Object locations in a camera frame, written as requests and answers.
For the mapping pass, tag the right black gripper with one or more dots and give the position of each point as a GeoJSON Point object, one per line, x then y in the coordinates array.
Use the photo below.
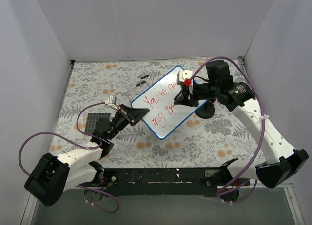
{"type": "Point", "coordinates": [189, 95]}

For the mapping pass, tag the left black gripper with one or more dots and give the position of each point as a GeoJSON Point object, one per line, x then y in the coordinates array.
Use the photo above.
{"type": "Point", "coordinates": [126, 114]}

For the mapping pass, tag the blue framed whiteboard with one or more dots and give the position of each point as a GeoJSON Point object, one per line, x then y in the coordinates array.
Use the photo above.
{"type": "Point", "coordinates": [165, 103]}

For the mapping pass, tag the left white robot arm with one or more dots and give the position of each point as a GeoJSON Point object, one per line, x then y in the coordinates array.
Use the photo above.
{"type": "Point", "coordinates": [54, 174]}

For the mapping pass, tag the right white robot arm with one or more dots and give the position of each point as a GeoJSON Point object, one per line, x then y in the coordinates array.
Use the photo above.
{"type": "Point", "coordinates": [275, 159]}

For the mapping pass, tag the black microphone on stand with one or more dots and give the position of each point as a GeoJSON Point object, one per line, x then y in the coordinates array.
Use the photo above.
{"type": "Point", "coordinates": [207, 110]}

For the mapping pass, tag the grey studded baseplate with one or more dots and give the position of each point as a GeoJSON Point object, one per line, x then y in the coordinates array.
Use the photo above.
{"type": "Point", "coordinates": [92, 119]}

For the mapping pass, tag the floral table mat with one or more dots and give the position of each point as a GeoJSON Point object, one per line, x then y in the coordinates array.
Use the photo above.
{"type": "Point", "coordinates": [195, 142]}

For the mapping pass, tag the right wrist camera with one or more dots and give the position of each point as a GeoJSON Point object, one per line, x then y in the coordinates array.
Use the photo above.
{"type": "Point", "coordinates": [184, 78]}

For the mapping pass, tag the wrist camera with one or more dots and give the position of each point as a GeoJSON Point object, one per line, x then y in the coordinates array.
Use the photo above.
{"type": "Point", "coordinates": [184, 78]}
{"type": "Point", "coordinates": [111, 102]}

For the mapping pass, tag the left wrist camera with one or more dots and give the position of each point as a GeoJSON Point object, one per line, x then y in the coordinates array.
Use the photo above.
{"type": "Point", "coordinates": [111, 102]}

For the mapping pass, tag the wire whiteboard stand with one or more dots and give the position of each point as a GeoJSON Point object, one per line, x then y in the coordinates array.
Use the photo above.
{"type": "Point", "coordinates": [138, 83]}

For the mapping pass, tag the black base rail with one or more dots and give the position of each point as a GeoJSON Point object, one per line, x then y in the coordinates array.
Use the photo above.
{"type": "Point", "coordinates": [163, 181]}

